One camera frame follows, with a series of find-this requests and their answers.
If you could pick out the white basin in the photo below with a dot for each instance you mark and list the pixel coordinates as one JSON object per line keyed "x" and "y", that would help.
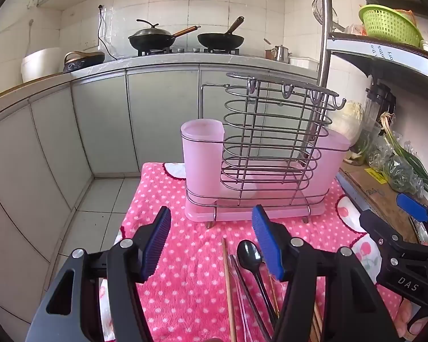
{"x": 39, "y": 66}

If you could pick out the small steel pot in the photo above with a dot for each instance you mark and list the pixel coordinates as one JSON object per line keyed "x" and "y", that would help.
{"x": 281, "y": 54}

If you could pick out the napa cabbage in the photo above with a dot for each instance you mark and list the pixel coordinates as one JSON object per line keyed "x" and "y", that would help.
{"x": 346, "y": 121}

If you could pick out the glass blender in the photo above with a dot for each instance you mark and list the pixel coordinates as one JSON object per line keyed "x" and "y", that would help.
{"x": 376, "y": 108}

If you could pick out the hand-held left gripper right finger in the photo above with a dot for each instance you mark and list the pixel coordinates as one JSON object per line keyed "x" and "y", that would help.
{"x": 267, "y": 242}

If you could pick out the white plastic tray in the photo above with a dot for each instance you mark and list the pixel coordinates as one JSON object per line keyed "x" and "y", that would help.
{"x": 304, "y": 62}

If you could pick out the tall pink plastic cup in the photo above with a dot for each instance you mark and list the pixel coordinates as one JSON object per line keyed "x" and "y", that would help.
{"x": 201, "y": 156}

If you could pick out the clear plastic spoon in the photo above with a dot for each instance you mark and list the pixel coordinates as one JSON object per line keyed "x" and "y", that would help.
{"x": 248, "y": 306}

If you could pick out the wide pink plastic cup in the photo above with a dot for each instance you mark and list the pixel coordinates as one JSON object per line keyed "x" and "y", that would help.
{"x": 330, "y": 164}

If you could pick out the wooden chopstick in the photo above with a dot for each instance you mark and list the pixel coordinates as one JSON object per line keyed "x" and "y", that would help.
{"x": 317, "y": 322}
{"x": 274, "y": 295}
{"x": 228, "y": 292}

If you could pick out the black induction cooker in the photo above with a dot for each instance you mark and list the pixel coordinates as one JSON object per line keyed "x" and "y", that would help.
{"x": 84, "y": 60}

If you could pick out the black open wok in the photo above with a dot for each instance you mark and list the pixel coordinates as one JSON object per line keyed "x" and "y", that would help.
{"x": 221, "y": 39}

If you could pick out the grey kitchen cabinets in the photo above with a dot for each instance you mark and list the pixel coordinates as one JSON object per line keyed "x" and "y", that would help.
{"x": 103, "y": 121}

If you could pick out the pink polka dot cloth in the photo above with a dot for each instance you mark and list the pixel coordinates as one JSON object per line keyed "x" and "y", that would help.
{"x": 185, "y": 256}

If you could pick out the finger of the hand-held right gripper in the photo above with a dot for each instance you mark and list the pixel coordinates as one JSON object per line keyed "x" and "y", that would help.
{"x": 412, "y": 205}
{"x": 378, "y": 229}

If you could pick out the metal storage shelf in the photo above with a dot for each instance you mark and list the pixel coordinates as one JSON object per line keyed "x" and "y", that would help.
{"x": 381, "y": 51}

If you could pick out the person's right hand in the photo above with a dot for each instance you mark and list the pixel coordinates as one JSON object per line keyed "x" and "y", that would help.
{"x": 408, "y": 319}

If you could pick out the green plastic basket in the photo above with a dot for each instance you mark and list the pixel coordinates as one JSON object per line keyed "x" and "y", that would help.
{"x": 390, "y": 25}

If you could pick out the cardboard box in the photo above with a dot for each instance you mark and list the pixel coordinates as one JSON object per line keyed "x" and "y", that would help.
{"x": 374, "y": 192}

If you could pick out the gas stove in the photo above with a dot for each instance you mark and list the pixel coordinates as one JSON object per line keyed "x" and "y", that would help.
{"x": 189, "y": 51}

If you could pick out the black wok with lid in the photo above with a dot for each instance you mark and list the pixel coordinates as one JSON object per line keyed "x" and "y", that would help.
{"x": 151, "y": 37}

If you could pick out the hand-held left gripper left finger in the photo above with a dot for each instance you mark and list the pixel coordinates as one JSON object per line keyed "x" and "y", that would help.
{"x": 157, "y": 242}

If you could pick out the pink plastic drip tray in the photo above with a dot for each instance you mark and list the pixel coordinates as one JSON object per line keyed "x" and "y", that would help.
{"x": 235, "y": 212}

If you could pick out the green onions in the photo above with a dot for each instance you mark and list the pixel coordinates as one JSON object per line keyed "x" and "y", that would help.
{"x": 410, "y": 160}

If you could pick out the black plastic spoon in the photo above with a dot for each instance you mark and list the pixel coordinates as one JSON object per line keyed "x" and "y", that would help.
{"x": 251, "y": 260}

